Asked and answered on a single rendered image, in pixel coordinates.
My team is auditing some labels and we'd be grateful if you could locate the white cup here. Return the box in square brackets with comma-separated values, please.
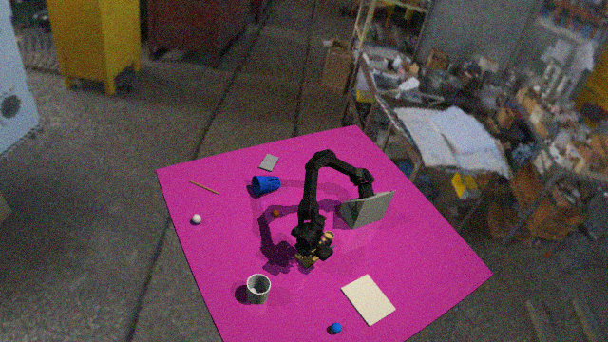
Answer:
[246, 274, 271, 305]

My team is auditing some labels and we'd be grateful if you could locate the beige flat rectangular panel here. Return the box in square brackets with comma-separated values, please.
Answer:
[341, 274, 396, 327]

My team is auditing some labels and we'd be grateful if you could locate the blue ball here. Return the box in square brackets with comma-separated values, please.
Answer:
[331, 322, 342, 333]

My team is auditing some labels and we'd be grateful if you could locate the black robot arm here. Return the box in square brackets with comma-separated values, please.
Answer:
[294, 149, 376, 257]

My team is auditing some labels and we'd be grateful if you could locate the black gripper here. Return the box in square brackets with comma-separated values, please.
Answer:
[291, 225, 333, 261]

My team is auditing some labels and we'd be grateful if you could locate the grey flat square tile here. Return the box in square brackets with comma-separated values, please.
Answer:
[258, 154, 279, 172]

